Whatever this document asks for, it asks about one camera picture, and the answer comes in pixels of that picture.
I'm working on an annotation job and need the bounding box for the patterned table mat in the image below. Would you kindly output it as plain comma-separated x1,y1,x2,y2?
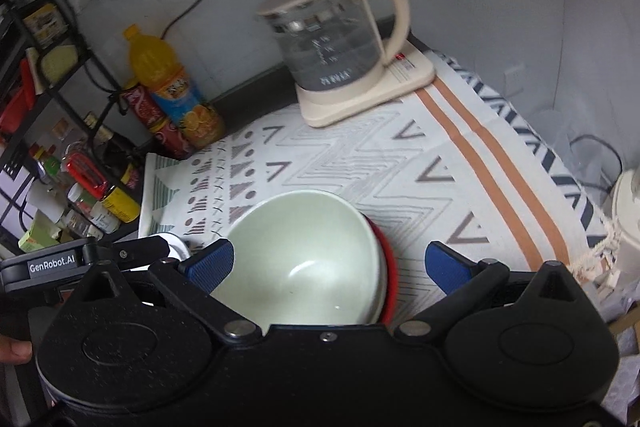
138,38,617,323

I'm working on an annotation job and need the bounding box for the dark sauce bottle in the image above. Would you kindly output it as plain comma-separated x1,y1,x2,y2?
84,113,142,190

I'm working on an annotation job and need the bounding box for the yellow label jar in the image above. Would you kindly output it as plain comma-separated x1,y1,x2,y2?
100,185,142,224

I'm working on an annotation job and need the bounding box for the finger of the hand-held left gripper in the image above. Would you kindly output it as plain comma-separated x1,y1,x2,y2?
82,234,172,272

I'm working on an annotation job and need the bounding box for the glass electric kettle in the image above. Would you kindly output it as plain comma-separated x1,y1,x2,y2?
256,0,412,94

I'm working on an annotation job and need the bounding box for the white appliance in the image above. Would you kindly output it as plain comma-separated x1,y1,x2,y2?
606,168,640,293

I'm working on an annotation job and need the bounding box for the green cap seasoning bottle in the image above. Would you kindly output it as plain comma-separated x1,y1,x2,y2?
33,149,68,188

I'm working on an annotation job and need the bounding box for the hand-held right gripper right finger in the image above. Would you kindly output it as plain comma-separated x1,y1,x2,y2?
395,241,601,341

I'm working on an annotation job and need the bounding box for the cream kettle heating base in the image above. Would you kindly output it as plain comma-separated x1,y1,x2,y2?
295,38,437,130

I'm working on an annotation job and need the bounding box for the black metal storage rack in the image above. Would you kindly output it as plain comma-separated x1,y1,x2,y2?
0,0,151,248

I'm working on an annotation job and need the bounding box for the orange juice bottle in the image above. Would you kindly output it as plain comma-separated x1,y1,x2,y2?
123,24,226,150

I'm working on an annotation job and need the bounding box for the thin black cable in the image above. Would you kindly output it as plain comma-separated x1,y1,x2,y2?
568,134,624,192

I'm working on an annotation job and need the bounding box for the light green ceramic bowl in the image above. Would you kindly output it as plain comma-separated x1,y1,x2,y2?
209,190,389,328

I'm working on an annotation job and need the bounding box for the yellow green sponge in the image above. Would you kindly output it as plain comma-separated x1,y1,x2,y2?
39,44,82,82

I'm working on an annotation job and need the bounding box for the green carton box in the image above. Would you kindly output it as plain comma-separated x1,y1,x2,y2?
18,215,66,254

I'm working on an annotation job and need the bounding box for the yellow packet box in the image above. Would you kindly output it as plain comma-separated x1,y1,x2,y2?
22,3,70,48

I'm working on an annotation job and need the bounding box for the white plate with blue print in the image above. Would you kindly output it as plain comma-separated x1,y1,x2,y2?
148,232,193,264

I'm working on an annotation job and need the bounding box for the person's left hand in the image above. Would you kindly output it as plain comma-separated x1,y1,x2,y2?
0,335,34,366

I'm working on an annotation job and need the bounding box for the red plastic bag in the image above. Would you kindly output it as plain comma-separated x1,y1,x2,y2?
0,60,38,134

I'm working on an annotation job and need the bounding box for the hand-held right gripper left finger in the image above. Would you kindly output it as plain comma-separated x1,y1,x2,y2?
59,238,262,347

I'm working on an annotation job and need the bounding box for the red bowl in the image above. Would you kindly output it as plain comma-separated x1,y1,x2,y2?
361,215,400,327

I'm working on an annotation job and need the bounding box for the white plastic cup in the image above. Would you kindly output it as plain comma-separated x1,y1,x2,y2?
26,181,68,224

